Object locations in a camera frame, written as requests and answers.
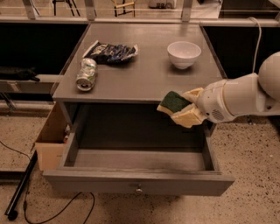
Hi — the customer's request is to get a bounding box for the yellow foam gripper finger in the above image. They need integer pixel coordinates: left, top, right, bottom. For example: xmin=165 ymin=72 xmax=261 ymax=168
xmin=182 ymin=87 xmax=204 ymax=103
xmin=171 ymin=103 xmax=207 ymax=128

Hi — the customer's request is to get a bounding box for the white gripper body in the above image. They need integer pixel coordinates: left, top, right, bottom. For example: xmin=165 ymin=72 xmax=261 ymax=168
xmin=196 ymin=80 xmax=235 ymax=123

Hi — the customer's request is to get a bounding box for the green and yellow sponge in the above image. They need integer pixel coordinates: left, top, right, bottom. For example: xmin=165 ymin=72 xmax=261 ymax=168
xmin=157 ymin=91 xmax=190 ymax=116

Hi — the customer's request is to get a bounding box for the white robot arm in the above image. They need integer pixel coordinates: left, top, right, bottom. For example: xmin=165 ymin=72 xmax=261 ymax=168
xmin=171 ymin=52 xmax=280 ymax=128

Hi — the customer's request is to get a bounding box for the open grey top drawer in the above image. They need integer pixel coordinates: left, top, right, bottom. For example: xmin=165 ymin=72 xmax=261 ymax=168
xmin=42 ymin=104 xmax=235 ymax=197

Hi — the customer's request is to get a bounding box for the metal drawer knob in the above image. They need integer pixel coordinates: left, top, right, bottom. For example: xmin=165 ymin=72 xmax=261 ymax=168
xmin=135 ymin=185 xmax=144 ymax=193

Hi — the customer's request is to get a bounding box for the white ceramic bowl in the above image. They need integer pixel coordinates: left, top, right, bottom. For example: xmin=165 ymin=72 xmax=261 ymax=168
xmin=167 ymin=41 xmax=201 ymax=69

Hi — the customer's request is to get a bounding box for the grey wooden cabinet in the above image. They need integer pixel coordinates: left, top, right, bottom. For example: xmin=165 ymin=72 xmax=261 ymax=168
xmin=53 ymin=23 xmax=222 ymax=141

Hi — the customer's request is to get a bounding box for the crumpled blue chip bag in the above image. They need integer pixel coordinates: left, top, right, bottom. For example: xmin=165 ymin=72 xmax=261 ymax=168
xmin=83 ymin=40 xmax=139 ymax=64

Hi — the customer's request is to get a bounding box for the crushed silver soda can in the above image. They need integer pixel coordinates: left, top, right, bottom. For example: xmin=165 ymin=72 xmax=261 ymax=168
xmin=76 ymin=58 xmax=97 ymax=91

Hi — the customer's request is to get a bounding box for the yellow chair in background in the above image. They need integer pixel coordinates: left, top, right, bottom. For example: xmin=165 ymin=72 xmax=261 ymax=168
xmin=112 ymin=0 xmax=136 ymax=17

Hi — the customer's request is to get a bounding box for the cardboard box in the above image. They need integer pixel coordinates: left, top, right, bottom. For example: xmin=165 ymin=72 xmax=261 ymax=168
xmin=35 ymin=103 xmax=67 ymax=171

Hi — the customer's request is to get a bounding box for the black object on ledge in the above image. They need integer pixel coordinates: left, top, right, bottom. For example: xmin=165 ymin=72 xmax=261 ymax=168
xmin=0 ymin=66 xmax=40 ymax=81

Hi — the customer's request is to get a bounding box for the black bar on floor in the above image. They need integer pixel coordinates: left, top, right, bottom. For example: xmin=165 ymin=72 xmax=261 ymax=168
xmin=3 ymin=152 xmax=38 ymax=221

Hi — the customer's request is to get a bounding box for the white cable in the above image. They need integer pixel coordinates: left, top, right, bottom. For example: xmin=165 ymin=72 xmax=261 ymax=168
xmin=248 ymin=17 xmax=263 ymax=74

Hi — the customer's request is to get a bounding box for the black floor cable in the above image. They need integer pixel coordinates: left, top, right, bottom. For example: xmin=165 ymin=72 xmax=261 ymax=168
xmin=0 ymin=141 xmax=96 ymax=224

